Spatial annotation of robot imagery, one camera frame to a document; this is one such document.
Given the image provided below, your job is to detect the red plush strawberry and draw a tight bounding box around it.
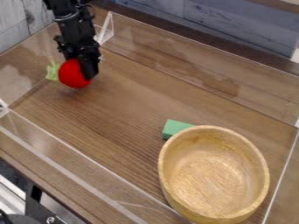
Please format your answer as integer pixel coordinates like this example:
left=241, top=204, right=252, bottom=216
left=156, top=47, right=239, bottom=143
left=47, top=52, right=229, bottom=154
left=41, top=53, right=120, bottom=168
left=45, top=59, right=91, bottom=88

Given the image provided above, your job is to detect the black cable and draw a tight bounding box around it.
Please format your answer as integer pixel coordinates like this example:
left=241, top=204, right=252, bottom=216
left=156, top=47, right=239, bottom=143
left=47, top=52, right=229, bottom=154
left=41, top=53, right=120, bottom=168
left=0, top=208, right=15, bottom=224

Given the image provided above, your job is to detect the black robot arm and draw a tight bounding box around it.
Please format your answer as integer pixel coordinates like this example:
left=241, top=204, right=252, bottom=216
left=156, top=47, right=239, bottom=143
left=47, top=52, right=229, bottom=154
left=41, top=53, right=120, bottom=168
left=43, top=0, right=101, bottom=81

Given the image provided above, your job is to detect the wooden bowl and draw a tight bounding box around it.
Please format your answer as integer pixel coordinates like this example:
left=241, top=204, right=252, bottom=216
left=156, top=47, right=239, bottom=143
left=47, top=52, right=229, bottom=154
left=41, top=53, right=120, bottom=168
left=157, top=125, right=271, bottom=224

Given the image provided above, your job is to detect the clear acrylic tray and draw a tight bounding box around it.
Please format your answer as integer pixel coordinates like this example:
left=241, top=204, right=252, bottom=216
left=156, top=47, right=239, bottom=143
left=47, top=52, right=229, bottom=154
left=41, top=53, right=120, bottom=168
left=0, top=13, right=299, bottom=224

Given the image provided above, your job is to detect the black table frame bracket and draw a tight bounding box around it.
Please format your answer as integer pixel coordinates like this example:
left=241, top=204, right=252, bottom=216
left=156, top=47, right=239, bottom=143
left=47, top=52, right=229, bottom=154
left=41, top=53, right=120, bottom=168
left=24, top=182, right=67, bottom=224

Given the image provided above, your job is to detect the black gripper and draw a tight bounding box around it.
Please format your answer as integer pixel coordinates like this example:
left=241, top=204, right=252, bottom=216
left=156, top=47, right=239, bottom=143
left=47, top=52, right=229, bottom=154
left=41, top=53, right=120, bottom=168
left=53, top=20, right=101, bottom=81

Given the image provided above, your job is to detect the clear acrylic corner bracket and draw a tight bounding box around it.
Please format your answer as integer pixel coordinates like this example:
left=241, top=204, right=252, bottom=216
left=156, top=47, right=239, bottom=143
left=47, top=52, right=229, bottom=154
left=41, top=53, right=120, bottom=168
left=93, top=11, right=115, bottom=46

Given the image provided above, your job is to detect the green foam block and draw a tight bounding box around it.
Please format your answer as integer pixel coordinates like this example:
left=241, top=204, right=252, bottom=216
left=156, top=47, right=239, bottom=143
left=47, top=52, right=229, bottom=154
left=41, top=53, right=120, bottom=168
left=163, top=119, right=193, bottom=140

